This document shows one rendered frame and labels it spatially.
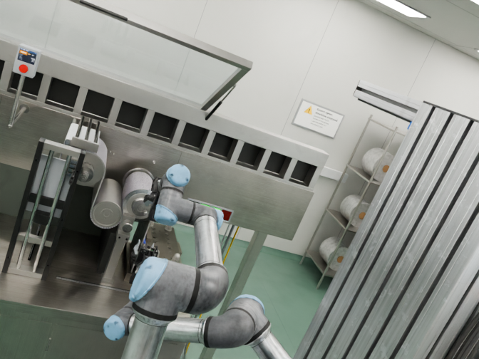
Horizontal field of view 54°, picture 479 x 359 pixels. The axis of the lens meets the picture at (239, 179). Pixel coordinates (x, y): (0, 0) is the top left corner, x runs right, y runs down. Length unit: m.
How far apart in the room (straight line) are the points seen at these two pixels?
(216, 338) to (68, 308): 0.62
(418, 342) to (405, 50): 4.59
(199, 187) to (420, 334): 1.64
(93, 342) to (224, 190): 0.93
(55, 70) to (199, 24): 2.52
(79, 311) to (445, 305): 1.37
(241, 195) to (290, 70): 2.57
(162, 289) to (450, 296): 0.64
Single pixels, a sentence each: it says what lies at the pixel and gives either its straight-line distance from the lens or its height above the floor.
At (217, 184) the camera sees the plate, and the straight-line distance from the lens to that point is 2.33.
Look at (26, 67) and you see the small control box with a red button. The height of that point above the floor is 1.65.
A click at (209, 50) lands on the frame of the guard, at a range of 1.74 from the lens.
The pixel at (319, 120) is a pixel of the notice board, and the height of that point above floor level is 1.60.
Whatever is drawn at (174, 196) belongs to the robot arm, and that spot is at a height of 1.48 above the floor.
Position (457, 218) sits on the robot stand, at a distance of 0.83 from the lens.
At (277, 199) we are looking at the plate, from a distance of 2.45.
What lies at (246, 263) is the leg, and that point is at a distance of 2.77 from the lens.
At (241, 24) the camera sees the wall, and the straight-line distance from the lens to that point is 4.59.
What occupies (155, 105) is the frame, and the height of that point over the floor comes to 1.61.
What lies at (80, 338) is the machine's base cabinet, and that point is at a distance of 1.97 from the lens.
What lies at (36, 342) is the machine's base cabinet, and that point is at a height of 0.72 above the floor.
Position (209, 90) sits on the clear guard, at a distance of 2.05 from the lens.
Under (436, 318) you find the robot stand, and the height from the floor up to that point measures 1.72.
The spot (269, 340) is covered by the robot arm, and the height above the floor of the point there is 1.16.
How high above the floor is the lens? 1.99
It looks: 15 degrees down
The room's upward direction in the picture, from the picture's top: 23 degrees clockwise
